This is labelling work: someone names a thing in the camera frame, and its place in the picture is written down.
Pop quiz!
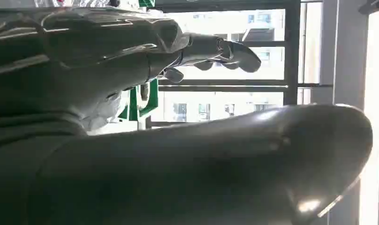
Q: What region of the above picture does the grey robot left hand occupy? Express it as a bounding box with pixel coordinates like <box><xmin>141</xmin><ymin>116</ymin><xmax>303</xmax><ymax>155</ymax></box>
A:
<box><xmin>31</xmin><ymin>7</ymin><xmax>373</xmax><ymax>225</ymax></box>

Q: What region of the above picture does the white plastic parcel bag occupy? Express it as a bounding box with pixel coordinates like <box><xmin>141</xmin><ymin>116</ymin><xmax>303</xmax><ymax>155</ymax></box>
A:
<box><xmin>34</xmin><ymin>0</ymin><xmax>116</xmax><ymax>9</ymax></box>
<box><xmin>82</xmin><ymin>91</ymin><xmax>124</xmax><ymax>135</ymax></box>

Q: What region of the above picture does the ribbed grey left arm sleeve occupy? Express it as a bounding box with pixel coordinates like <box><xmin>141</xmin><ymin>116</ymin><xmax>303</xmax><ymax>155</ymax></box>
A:
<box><xmin>0</xmin><ymin>8</ymin><xmax>86</xmax><ymax>225</ymax></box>

